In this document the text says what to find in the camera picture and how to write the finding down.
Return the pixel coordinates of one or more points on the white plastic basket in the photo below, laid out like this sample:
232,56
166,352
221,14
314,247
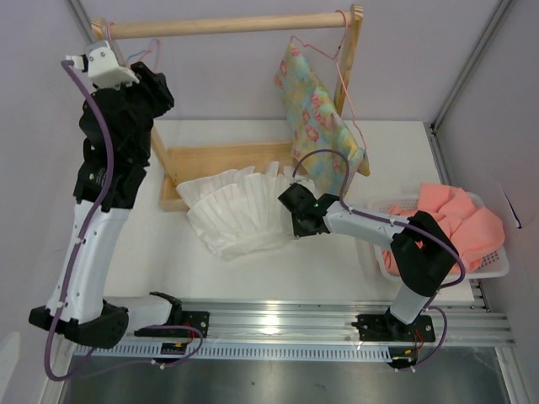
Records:
493,265

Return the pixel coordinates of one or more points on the pink cloth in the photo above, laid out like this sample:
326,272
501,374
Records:
474,231

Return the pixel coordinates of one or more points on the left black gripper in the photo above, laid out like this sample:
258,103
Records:
156,89

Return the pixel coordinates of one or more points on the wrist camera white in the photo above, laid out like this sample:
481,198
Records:
305,182
102,66

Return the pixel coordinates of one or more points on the blue wire hanger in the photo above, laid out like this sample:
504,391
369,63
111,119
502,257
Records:
123,60

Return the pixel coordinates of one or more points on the wooden clothes rack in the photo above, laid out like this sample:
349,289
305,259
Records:
188,163

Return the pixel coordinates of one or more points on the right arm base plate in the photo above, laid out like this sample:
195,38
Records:
387,328

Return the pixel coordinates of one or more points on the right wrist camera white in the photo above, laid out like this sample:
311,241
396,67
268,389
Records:
305,182

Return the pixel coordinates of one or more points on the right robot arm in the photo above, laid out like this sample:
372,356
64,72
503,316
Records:
423,253

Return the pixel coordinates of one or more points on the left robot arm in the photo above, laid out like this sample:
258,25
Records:
104,196

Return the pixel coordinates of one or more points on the white pleated skirt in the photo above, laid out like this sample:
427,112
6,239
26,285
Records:
237,212

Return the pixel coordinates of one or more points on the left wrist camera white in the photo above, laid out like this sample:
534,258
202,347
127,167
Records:
102,66

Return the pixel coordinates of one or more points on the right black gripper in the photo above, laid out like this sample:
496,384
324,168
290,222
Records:
301,231

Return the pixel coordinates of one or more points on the perforated cable duct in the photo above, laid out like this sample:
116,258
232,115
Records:
282,352

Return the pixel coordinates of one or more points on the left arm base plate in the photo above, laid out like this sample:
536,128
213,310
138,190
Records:
191,324

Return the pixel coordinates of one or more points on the aluminium mounting rail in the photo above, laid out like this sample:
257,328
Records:
326,322

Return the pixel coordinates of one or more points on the colourful floral patterned garment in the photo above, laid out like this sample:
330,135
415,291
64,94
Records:
321,140

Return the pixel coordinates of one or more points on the pink wire hanger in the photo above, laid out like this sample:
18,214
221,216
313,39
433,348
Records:
343,59
155,49

